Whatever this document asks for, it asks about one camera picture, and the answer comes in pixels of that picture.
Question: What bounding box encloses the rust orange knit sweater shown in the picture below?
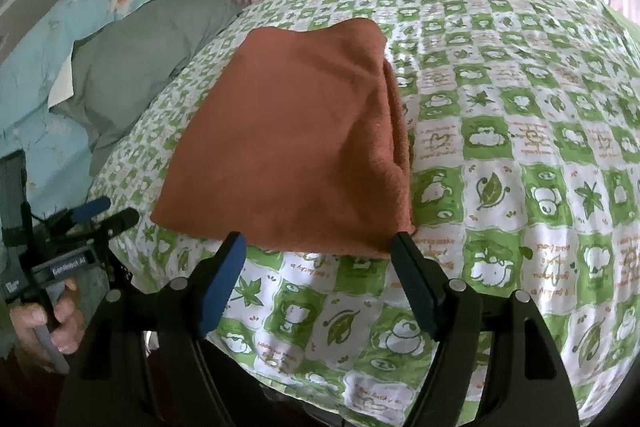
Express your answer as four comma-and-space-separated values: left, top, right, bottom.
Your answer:
151, 18, 414, 257

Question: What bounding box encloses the person's left hand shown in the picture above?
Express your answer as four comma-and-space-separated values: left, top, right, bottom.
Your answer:
8, 276, 87, 373

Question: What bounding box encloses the light blue floral bedding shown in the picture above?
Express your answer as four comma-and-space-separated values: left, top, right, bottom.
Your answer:
1, 0, 149, 216

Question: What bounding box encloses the grey green pillow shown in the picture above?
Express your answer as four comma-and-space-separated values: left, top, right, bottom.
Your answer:
51, 0, 241, 177

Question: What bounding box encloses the green white patterned bedsheet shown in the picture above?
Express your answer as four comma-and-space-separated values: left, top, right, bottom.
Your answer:
91, 0, 639, 426

